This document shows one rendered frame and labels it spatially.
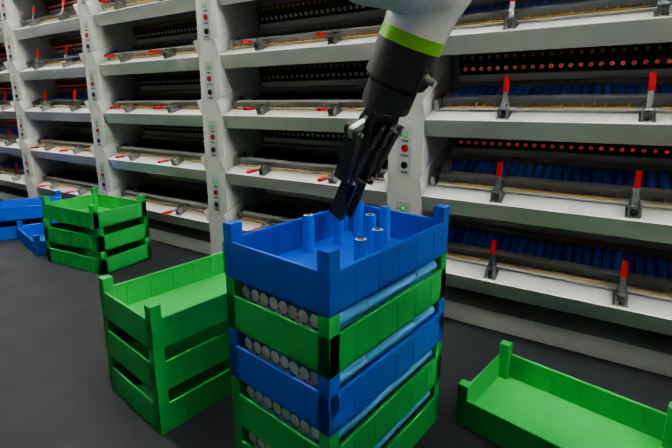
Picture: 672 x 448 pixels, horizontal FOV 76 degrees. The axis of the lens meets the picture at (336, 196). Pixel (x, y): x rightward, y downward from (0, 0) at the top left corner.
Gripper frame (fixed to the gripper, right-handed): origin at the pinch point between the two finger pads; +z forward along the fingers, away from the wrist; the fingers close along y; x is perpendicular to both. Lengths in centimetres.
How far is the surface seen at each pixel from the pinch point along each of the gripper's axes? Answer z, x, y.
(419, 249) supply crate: -0.8, -15.4, -0.7
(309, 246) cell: 7.4, -1.1, -7.2
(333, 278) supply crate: -2.3, -14.7, -20.4
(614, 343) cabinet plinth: 18, -47, 50
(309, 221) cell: 3.6, 0.6, -7.2
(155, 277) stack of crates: 35.2, 27.6, -14.9
